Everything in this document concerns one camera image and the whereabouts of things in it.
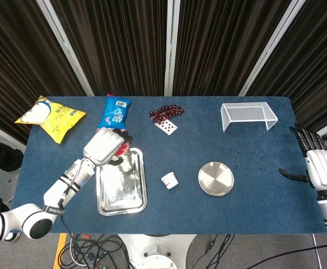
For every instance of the yellow snack bag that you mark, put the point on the yellow snack bag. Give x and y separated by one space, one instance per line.
51 119

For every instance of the red grape bunch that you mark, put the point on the red grape bunch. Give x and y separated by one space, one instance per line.
166 111

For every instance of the playing card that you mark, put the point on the playing card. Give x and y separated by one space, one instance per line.
167 126

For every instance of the rectangular steel tray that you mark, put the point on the rectangular steel tray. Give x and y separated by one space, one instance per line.
124 193

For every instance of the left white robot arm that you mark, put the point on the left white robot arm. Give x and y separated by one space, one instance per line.
60 190

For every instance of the white partition post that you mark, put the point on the white partition post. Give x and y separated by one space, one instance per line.
272 47
65 47
171 47

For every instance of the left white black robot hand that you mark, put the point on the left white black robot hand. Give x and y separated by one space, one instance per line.
102 147

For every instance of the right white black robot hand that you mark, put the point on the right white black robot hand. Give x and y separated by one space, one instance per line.
323 171

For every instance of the green can with red lid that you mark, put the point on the green can with red lid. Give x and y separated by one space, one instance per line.
125 151

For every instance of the blue snack bag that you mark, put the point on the blue snack bag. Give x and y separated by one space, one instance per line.
114 115

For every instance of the yellow floor tape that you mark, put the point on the yellow floor tape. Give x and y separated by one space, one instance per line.
60 252

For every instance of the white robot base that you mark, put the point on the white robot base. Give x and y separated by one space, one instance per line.
158 252

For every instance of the small white cup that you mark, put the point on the small white cup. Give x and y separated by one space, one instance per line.
170 180

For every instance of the round steel plate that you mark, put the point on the round steel plate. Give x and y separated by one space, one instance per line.
216 178

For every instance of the dark pleated curtain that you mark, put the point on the dark pleated curtain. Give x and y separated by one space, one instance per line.
222 47
314 70
18 61
116 47

